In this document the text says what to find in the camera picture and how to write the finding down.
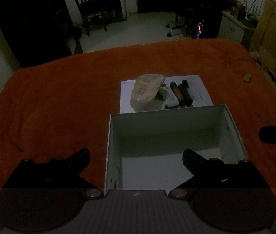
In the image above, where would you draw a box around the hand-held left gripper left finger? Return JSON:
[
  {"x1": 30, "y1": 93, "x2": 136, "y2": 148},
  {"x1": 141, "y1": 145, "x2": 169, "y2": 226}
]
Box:
[{"x1": 3, "y1": 148, "x2": 104, "y2": 199}]

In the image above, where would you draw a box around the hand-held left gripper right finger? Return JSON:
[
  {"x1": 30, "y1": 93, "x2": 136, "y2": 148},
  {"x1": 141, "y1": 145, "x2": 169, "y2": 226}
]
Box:
[{"x1": 168, "y1": 149, "x2": 270, "y2": 199}]

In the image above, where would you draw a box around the white cardboard box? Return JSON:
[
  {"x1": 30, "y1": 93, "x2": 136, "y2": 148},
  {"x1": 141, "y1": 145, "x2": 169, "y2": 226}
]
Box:
[{"x1": 103, "y1": 104, "x2": 248, "y2": 193}]

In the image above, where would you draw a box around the white remote control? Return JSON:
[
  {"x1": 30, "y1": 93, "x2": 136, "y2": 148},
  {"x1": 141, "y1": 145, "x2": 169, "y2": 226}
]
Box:
[{"x1": 159, "y1": 87, "x2": 179, "y2": 108}]

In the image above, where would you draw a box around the clear plastic bag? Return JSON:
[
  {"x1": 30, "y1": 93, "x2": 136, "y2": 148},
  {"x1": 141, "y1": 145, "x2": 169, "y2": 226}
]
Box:
[{"x1": 130, "y1": 74, "x2": 167, "y2": 112}]

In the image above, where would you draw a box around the orange cloth covered desktop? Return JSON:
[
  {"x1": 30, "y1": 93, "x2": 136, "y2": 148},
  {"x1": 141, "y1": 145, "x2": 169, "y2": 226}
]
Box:
[{"x1": 0, "y1": 38, "x2": 276, "y2": 225}]

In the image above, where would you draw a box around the white paper sheet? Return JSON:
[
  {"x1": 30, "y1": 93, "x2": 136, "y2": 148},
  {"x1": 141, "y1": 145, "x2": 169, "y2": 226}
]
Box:
[{"x1": 120, "y1": 75, "x2": 215, "y2": 114}]

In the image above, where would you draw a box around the white cabinet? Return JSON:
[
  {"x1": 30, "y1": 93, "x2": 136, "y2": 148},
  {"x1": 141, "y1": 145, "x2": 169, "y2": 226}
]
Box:
[{"x1": 219, "y1": 10, "x2": 248, "y2": 45}]

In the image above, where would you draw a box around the computer tower with coloured lights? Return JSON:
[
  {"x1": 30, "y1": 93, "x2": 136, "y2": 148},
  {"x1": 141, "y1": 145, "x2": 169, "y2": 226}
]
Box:
[{"x1": 191, "y1": 15, "x2": 223, "y2": 40}]

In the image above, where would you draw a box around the dark desk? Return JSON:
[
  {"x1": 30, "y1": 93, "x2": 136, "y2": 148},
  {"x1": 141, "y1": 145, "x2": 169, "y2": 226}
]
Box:
[{"x1": 178, "y1": 0, "x2": 238, "y2": 39}]

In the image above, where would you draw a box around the dark wardrobe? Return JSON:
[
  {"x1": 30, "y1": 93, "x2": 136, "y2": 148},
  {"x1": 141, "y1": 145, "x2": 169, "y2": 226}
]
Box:
[{"x1": 0, "y1": 0, "x2": 84, "y2": 68}]

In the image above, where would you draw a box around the black office chair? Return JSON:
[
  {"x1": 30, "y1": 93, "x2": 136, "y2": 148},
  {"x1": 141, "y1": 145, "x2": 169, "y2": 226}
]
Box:
[{"x1": 165, "y1": 0, "x2": 203, "y2": 38}]

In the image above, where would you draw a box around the dark wooden chair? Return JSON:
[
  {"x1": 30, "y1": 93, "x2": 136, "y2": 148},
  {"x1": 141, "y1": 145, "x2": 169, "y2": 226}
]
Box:
[{"x1": 71, "y1": 0, "x2": 108, "y2": 36}]

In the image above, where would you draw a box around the white fireplace frame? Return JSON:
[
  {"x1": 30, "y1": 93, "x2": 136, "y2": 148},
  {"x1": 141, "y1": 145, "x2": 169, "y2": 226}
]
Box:
[{"x1": 98, "y1": 0, "x2": 128, "y2": 22}]

